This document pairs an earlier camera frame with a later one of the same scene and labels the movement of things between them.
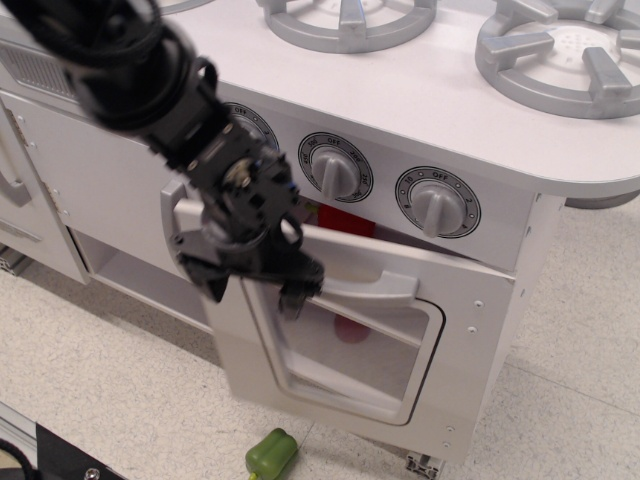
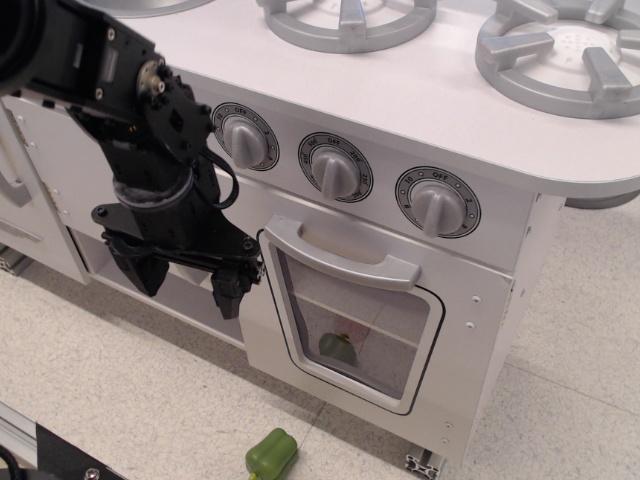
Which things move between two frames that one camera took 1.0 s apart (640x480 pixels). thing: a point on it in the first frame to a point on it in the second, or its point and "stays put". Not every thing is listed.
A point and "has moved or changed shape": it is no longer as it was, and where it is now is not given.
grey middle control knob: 336,171 stays put
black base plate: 59,458 stays put
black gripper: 250,241 to 190,231
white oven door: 395,344 has moved or changed shape
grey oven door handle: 388,283 to 286,232
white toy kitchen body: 419,142 stays put
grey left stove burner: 350,26 stays put
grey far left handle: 14,192 stays put
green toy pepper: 267,458 stays put
